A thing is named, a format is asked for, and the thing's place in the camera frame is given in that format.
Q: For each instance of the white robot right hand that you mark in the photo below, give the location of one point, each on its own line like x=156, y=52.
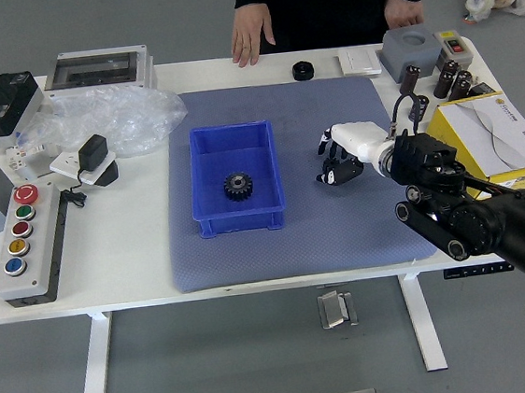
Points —
x=360, y=139

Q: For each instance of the person's left hand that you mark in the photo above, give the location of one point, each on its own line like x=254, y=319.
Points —
x=405, y=12

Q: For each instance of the person's right hand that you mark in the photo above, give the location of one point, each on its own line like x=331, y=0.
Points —
x=247, y=34

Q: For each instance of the small black gear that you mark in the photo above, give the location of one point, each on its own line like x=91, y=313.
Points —
x=333, y=164

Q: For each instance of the big black gear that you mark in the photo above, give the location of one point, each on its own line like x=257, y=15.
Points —
x=239, y=187

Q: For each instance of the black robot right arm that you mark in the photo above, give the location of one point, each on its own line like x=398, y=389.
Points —
x=490, y=219

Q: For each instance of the black round nut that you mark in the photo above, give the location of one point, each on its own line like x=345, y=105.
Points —
x=302, y=70

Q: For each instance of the small black flat box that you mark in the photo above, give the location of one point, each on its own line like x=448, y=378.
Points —
x=484, y=88

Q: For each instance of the yellow white cardboard box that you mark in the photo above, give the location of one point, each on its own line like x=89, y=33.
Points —
x=486, y=135

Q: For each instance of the blue plastic box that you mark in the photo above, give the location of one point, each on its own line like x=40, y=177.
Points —
x=246, y=219

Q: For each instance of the grey clear-lid distribution box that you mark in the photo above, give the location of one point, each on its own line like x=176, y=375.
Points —
x=94, y=71

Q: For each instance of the grey block with round hole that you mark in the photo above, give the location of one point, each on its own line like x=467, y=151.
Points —
x=404, y=52

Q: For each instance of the person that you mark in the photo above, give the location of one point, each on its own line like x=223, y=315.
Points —
x=326, y=2

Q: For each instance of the grey-blue padded mat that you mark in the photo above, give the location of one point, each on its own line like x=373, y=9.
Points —
x=342, y=235

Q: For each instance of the clear plastic bag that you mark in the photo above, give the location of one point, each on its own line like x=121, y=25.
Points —
x=132, y=116

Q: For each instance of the black table control panel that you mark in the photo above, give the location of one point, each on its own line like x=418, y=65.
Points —
x=479, y=270

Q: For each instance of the white table leg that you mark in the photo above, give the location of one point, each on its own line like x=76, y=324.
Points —
x=94, y=364
x=423, y=322

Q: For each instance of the black power adapter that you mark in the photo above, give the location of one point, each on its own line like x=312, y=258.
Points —
x=92, y=151

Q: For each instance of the white terminal connector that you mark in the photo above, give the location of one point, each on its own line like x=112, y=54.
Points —
x=23, y=153

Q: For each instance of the grey five-button control station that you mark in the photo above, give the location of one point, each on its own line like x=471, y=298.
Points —
x=26, y=249

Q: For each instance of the grey red-black button switch box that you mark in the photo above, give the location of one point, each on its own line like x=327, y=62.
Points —
x=453, y=45

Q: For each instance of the white wall switch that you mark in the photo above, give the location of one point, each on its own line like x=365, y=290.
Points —
x=360, y=60

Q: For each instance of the metal floor bracket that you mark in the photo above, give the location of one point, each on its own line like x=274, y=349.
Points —
x=333, y=311

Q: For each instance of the black enclosure with white base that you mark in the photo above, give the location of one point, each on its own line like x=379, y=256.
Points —
x=2, y=109

